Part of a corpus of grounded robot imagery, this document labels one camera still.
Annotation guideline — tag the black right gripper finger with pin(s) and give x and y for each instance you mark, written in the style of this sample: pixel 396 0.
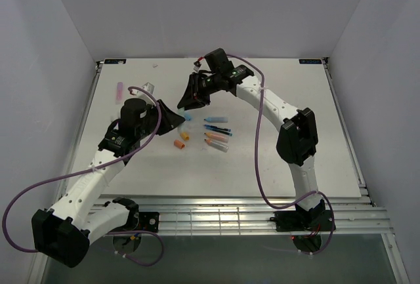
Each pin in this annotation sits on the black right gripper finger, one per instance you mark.
pixel 198 102
pixel 189 100

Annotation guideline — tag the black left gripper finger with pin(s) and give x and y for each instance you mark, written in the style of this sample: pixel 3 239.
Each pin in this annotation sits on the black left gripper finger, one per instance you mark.
pixel 165 128
pixel 168 117

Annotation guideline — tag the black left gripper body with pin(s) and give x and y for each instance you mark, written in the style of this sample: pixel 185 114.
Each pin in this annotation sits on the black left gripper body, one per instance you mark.
pixel 144 130

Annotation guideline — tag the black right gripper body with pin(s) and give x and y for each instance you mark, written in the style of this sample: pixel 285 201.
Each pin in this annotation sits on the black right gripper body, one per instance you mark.
pixel 209 84

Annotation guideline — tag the light blue highlighter cap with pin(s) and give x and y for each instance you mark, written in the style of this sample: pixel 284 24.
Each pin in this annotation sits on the light blue highlighter cap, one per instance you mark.
pixel 187 116

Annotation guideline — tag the light blue highlighter body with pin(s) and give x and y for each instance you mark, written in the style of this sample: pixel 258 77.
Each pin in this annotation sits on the light blue highlighter body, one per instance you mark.
pixel 216 119

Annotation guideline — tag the orange highlighter cap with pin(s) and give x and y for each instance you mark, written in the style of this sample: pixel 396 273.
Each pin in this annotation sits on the orange highlighter cap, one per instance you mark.
pixel 185 136

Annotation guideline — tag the salmon orange marker cap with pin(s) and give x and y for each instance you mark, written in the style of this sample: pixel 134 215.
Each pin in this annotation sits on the salmon orange marker cap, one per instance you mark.
pixel 180 145

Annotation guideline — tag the orange pink highlighter pen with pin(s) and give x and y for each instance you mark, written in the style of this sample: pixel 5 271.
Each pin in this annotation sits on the orange pink highlighter pen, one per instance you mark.
pixel 217 137

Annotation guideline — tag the orange capped marker pen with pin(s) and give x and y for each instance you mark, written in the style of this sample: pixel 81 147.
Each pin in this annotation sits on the orange capped marker pen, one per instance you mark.
pixel 217 145

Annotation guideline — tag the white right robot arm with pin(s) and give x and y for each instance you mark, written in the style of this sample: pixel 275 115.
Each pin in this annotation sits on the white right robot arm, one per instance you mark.
pixel 297 131

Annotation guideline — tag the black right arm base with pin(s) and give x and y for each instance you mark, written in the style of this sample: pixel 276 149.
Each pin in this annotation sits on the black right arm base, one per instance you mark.
pixel 317 219

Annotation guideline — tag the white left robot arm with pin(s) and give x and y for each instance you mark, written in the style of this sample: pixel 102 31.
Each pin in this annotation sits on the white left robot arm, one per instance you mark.
pixel 66 230

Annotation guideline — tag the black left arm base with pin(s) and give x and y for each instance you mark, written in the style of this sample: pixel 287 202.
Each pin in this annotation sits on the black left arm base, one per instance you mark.
pixel 147 221

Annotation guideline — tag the blue label sticker left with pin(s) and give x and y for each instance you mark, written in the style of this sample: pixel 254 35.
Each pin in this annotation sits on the blue label sticker left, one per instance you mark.
pixel 115 61

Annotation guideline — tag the blue label sticker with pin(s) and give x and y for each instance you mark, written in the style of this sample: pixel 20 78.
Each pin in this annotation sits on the blue label sticker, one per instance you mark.
pixel 310 61
pixel 115 61

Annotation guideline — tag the blue label sticker right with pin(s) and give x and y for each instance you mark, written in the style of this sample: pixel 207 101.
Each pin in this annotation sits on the blue label sticker right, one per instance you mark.
pixel 310 61

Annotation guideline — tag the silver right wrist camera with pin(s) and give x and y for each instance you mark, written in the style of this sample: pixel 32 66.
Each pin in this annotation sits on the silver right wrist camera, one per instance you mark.
pixel 197 64

